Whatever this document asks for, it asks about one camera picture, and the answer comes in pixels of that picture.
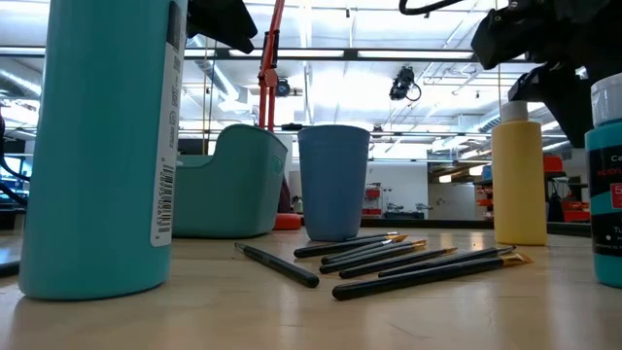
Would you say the black paintbrush dark ferrule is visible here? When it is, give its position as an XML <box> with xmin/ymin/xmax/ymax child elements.
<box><xmin>338</xmin><ymin>247</ymin><xmax>458</xmax><ymax>280</ymax></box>

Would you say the red desk lamp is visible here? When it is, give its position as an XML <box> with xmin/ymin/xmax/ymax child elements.
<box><xmin>257</xmin><ymin>0</ymin><xmax>303</xmax><ymax>231</ymax></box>

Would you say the teal plastic bin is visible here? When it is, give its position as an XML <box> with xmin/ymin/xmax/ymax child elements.
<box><xmin>172</xmin><ymin>123</ymin><xmax>289</xmax><ymax>239</ymax></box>

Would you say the red tool chest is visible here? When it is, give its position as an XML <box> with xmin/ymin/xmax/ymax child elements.
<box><xmin>363</xmin><ymin>183</ymin><xmax>383</xmax><ymax>218</ymax></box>

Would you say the red storage shelf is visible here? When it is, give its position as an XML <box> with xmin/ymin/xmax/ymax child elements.
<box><xmin>542</xmin><ymin>154</ymin><xmax>592</xmax><ymax>224</ymax></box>

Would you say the distant robot station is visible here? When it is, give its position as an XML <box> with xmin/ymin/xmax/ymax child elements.
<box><xmin>383</xmin><ymin>202</ymin><xmax>434</xmax><ymax>220</ymax></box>

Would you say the black overhead frame beam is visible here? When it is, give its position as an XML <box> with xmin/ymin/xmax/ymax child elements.
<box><xmin>0</xmin><ymin>45</ymin><xmax>529</xmax><ymax>63</ymax></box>

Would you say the silver air duct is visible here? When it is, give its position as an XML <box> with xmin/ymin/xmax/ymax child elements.
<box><xmin>478</xmin><ymin>114</ymin><xmax>511</xmax><ymax>135</ymax></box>

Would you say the large turquoise paint bottle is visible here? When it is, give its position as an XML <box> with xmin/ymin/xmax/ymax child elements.
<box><xmin>17</xmin><ymin>0</ymin><xmax>190</xmax><ymax>301</ymax></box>

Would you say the blue plastic cup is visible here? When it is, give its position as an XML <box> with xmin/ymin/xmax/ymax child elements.
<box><xmin>297</xmin><ymin>124</ymin><xmax>371</xmax><ymax>243</ymax></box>

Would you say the yellow paint bottle white cap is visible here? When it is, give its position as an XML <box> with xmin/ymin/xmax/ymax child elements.
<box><xmin>491</xmin><ymin>100</ymin><xmax>549</xmax><ymax>247</ymax></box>

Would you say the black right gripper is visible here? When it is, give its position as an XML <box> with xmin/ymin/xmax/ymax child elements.
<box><xmin>470</xmin><ymin>0</ymin><xmax>622</xmax><ymax>147</ymax></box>

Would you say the teal paint bottle white cap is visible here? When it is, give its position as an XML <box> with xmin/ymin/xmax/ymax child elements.
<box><xmin>584</xmin><ymin>72</ymin><xmax>622</xmax><ymax>289</ymax></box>

